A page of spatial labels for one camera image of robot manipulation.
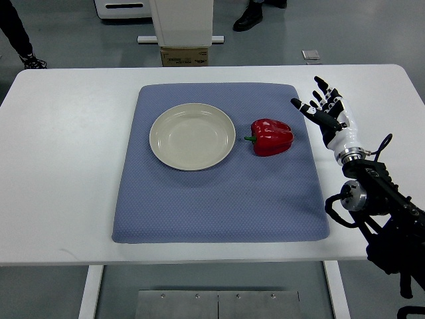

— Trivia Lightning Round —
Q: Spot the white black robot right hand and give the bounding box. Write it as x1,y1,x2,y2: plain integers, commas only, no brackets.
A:
291,76,369,165

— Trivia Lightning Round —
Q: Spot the red bell pepper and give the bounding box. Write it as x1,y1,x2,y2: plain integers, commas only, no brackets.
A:
244,118,294,157

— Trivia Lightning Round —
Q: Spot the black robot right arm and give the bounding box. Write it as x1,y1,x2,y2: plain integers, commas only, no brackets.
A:
325,159,424,299

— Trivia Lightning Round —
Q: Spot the cream round plate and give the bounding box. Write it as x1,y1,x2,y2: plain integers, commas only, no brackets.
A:
149,103,236,171

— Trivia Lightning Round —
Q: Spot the grey metal floor plate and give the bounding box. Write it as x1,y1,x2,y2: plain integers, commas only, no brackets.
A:
135,290,302,318

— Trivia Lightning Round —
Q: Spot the small grey floor tile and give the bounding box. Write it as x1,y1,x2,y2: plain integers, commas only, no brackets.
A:
301,50,322,65

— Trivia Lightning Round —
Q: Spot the blue quilted mat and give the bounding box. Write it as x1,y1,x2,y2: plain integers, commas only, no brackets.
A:
112,83,329,244

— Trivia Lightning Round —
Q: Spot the black shoe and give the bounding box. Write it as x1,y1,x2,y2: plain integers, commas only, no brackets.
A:
232,1,263,32

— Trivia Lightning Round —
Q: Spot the cardboard box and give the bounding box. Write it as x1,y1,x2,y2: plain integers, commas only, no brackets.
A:
160,47,209,67

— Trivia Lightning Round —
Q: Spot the white table right leg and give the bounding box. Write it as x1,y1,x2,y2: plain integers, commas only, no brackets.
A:
323,261,351,319

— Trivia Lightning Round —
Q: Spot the white table leg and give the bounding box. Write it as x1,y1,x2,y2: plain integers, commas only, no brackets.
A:
323,261,351,319
78,265,104,319

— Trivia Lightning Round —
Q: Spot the white table left leg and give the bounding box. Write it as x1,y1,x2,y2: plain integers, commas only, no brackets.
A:
78,265,104,319

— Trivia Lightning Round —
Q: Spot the black trouser leg with sneaker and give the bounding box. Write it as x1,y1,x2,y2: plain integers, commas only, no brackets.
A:
1,0,47,69

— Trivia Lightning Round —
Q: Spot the black cable loop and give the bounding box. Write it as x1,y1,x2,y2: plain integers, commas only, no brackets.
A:
367,133,393,157

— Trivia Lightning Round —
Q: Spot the white pedestal column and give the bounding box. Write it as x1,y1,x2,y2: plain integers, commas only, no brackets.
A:
137,0,224,47

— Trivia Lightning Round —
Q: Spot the white cabinet with handle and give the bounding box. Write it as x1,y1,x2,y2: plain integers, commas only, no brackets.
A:
94,0,151,19

